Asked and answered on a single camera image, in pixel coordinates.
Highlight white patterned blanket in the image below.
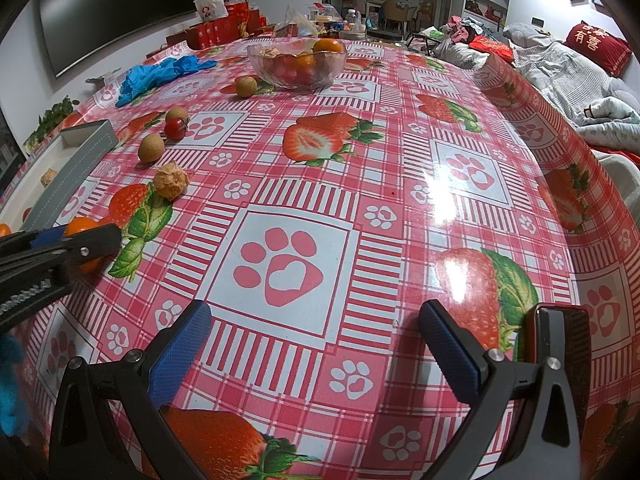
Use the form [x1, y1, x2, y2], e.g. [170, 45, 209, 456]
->
[575, 95, 640, 153]

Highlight strawberry print tablecloth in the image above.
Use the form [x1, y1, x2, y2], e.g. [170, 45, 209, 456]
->
[0, 40, 636, 480]

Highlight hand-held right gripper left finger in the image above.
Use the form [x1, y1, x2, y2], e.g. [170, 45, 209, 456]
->
[48, 300, 213, 480]

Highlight red embroidered pillow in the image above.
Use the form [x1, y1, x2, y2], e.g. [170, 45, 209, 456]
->
[564, 21, 633, 77]

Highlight white rectangular tray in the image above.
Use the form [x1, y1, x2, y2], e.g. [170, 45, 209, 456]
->
[0, 120, 117, 241]

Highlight white printed bag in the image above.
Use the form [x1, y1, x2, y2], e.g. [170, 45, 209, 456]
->
[194, 0, 227, 23]

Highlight clear glass bowl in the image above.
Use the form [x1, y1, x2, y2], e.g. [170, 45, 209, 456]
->
[247, 38, 347, 92]

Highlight grey blanket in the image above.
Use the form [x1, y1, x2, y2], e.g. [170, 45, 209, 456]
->
[502, 22, 640, 126]

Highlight blue soft object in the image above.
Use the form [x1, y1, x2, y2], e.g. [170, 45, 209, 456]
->
[0, 335, 26, 436]

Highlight black television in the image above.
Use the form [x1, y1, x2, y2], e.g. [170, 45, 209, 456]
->
[37, 0, 201, 78]

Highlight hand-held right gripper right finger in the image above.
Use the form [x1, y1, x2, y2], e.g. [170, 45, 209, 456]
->
[419, 300, 588, 480]

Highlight green potted plant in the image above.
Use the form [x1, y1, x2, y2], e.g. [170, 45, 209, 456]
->
[25, 97, 76, 148]

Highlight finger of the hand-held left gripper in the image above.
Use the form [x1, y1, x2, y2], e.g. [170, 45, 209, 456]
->
[0, 226, 68, 257]
[0, 223, 123, 281]

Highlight dining chair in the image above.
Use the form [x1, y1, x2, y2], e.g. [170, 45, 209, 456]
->
[382, 0, 418, 31]

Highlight red cloth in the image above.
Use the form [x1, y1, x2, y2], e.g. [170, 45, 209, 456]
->
[470, 35, 516, 61]

